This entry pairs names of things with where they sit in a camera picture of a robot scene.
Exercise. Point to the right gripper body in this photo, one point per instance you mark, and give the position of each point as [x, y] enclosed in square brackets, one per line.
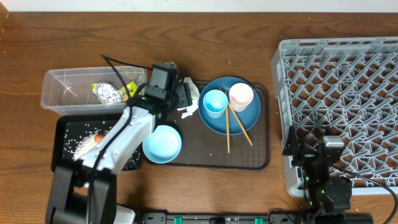
[304, 157]

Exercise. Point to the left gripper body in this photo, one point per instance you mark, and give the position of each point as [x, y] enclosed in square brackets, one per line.
[179, 98]

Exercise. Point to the white tissue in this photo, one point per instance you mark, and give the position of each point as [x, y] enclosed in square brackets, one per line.
[195, 94]

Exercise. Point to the light blue bowl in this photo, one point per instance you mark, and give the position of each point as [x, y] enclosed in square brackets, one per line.
[163, 145]

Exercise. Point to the foil snack wrapper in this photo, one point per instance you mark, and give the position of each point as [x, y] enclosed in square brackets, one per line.
[107, 94]

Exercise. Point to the orange carrot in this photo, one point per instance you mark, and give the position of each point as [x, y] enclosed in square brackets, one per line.
[98, 138]

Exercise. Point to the white rice pile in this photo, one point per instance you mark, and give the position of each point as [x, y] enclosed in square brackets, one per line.
[79, 137]

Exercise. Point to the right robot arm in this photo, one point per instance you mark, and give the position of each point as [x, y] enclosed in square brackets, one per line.
[329, 197]

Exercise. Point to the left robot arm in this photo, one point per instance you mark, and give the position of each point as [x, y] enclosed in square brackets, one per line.
[85, 190]

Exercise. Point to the grey dishwasher rack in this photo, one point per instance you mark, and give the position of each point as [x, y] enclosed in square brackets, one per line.
[350, 86]

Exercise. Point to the black waste tray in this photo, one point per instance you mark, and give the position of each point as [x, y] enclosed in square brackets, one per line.
[60, 131]

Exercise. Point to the light blue cup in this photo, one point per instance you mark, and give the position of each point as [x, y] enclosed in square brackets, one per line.
[215, 103]

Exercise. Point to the left wooden chopstick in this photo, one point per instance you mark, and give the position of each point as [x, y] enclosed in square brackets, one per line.
[227, 126]

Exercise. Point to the wooden chopstick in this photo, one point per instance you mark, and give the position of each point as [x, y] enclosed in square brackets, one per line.
[227, 126]
[240, 124]

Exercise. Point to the right wooden chopstick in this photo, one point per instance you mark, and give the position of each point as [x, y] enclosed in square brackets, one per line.
[240, 124]

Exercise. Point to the brown serving tray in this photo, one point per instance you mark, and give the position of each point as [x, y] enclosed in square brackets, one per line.
[202, 147]

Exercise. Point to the clear plastic bin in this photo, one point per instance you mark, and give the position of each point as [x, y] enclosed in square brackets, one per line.
[69, 91]

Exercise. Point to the white pink cup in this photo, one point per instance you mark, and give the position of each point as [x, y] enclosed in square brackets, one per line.
[240, 96]

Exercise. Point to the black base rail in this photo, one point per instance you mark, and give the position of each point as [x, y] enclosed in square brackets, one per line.
[275, 216]

